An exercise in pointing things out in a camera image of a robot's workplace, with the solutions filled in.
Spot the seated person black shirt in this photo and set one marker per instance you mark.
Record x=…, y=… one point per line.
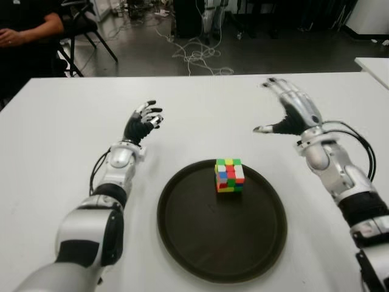
x=24, y=61

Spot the multicoloured Rubik's cube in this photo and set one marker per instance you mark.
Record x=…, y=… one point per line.
x=229, y=176

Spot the white power strip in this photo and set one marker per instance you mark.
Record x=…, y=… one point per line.
x=163, y=13

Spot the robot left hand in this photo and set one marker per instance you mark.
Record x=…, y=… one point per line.
x=135, y=129

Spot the black cabinet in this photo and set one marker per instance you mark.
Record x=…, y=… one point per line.
x=187, y=18

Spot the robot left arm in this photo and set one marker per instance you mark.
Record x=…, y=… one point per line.
x=118, y=170

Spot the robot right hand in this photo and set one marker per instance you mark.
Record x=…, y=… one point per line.
x=299, y=112

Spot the black folding chair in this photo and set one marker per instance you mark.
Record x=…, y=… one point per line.
x=82, y=25

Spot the white cabinet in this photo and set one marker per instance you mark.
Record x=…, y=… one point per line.
x=370, y=15

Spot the dark brown round plate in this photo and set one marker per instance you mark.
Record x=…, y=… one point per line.
x=222, y=237

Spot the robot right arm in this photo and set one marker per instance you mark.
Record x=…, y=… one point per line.
x=334, y=170

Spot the white side table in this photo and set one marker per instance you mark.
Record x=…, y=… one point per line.
x=375, y=68

